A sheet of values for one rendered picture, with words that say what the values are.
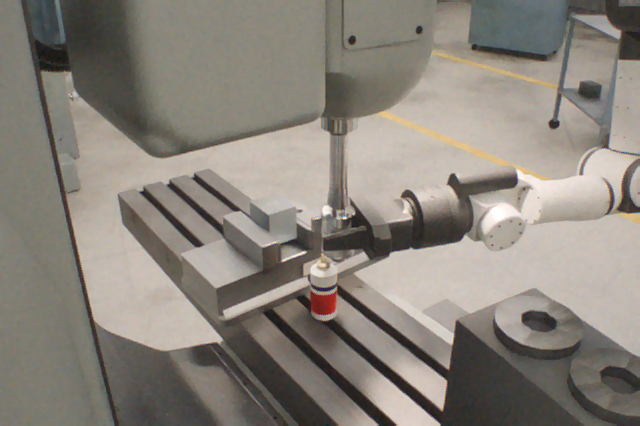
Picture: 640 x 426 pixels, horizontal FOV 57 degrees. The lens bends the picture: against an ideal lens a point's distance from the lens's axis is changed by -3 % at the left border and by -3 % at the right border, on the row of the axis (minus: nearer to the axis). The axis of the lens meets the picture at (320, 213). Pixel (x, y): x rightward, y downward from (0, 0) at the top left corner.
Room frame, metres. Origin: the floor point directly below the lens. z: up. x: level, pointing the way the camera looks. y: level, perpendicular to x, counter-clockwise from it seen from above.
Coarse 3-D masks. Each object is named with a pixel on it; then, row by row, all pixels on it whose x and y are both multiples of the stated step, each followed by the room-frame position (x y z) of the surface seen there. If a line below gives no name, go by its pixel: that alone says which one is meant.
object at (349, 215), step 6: (324, 210) 0.73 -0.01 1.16; (348, 210) 0.73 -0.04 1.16; (354, 210) 0.73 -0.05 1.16; (324, 216) 0.71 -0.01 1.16; (330, 216) 0.71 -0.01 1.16; (336, 216) 0.71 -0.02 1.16; (342, 216) 0.71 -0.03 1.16; (348, 216) 0.71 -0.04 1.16; (354, 216) 0.72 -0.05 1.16; (330, 222) 0.71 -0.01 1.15; (336, 222) 0.70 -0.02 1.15; (342, 222) 0.71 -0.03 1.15; (348, 222) 0.71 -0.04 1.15
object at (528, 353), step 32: (480, 320) 0.51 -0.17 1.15; (512, 320) 0.49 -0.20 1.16; (544, 320) 0.50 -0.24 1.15; (576, 320) 0.49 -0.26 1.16; (480, 352) 0.47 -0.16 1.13; (512, 352) 0.46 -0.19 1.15; (544, 352) 0.44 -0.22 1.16; (576, 352) 0.45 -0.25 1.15; (608, 352) 0.44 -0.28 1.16; (448, 384) 0.51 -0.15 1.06; (480, 384) 0.47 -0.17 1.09; (512, 384) 0.43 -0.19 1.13; (544, 384) 0.41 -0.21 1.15; (576, 384) 0.40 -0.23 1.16; (608, 384) 0.41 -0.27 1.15; (448, 416) 0.50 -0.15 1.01; (480, 416) 0.46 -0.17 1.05; (512, 416) 0.43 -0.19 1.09; (544, 416) 0.39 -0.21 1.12; (576, 416) 0.37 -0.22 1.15; (608, 416) 0.36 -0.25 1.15
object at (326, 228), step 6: (324, 222) 0.71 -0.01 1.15; (354, 222) 0.72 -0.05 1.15; (324, 228) 0.71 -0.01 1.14; (330, 228) 0.71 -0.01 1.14; (336, 228) 0.70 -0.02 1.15; (342, 228) 0.71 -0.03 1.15; (348, 228) 0.71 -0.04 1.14; (324, 234) 0.71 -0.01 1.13; (324, 252) 0.71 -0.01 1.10; (330, 252) 0.71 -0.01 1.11; (336, 252) 0.70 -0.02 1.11; (342, 252) 0.71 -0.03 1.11; (348, 252) 0.71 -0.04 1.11; (336, 258) 0.71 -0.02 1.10; (342, 258) 0.71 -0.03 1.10
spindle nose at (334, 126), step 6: (324, 120) 0.71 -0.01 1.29; (330, 120) 0.71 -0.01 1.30; (336, 120) 0.70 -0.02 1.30; (342, 120) 0.70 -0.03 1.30; (348, 120) 0.71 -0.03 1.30; (354, 120) 0.71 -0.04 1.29; (324, 126) 0.71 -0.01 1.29; (330, 126) 0.71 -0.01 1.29; (336, 126) 0.70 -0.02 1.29; (342, 126) 0.70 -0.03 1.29; (348, 126) 0.71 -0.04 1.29; (354, 126) 0.71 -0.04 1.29; (336, 132) 0.70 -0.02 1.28; (342, 132) 0.70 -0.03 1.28
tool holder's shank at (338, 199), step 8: (336, 136) 0.72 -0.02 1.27; (344, 136) 0.72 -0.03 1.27; (336, 144) 0.72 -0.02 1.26; (344, 144) 0.72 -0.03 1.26; (336, 152) 0.72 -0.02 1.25; (344, 152) 0.72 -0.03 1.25; (336, 160) 0.72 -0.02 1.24; (344, 160) 0.72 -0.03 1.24; (336, 168) 0.72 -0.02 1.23; (344, 168) 0.72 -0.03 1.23; (336, 176) 0.72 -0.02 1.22; (344, 176) 0.72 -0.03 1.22; (336, 184) 0.72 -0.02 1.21; (344, 184) 0.72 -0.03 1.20; (328, 192) 0.73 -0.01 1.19; (336, 192) 0.72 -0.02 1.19; (344, 192) 0.72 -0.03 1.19; (328, 200) 0.72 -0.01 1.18; (336, 200) 0.71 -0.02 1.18; (344, 200) 0.72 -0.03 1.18; (336, 208) 0.71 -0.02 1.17; (344, 208) 0.72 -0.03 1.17
